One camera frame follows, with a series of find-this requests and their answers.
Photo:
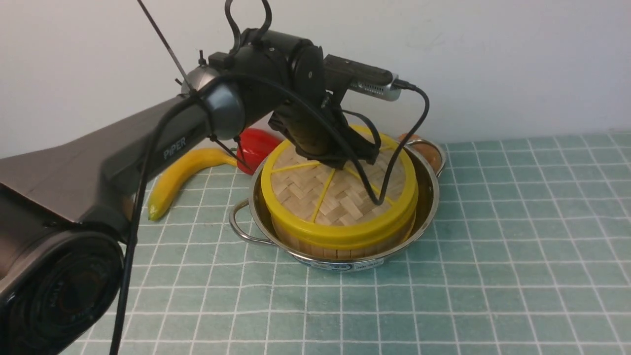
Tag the yellow rimmed woven steamer lid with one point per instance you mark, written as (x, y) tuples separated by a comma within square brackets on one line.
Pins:
[(302, 193)]

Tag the green checkered tablecloth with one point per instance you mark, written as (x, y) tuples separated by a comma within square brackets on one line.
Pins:
[(529, 254)]

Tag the yellow rimmed bamboo steamer basket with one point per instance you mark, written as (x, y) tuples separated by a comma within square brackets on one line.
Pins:
[(342, 247)]

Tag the stainless steel pot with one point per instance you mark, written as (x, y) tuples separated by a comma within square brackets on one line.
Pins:
[(425, 210)]

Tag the brown egg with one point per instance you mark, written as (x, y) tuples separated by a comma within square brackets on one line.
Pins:
[(431, 152)]

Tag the red bell pepper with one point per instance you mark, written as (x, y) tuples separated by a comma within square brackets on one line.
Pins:
[(254, 147)]

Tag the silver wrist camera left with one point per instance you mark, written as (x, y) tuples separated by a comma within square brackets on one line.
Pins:
[(343, 74)]

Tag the yellow banana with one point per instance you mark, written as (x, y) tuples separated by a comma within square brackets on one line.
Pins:
[(170, 182)]

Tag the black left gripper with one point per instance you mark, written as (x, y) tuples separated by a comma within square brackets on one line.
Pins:
[(314, 122)]

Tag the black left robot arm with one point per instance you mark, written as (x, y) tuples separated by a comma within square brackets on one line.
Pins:
[(70, 214)]

